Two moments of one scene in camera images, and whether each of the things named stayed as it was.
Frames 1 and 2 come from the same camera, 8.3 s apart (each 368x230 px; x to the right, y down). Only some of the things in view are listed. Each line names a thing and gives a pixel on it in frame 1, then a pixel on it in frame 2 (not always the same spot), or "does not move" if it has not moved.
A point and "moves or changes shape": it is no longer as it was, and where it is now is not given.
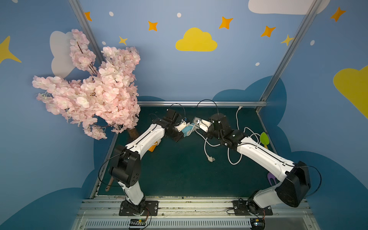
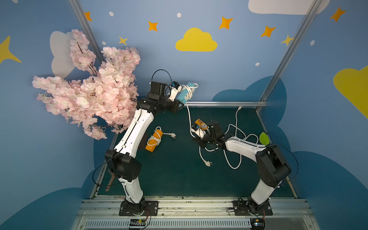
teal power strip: (188, 130) → (187, 93)
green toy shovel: (264, 139) does not move
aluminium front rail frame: (190, 214) does not move
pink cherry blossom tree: (107, 100) does not move
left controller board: (137, 223) does not move
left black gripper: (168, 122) → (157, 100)
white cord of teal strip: (210, 158) moves or changes shape
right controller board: (257, 224) does not move
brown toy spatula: (108, 187) does not move
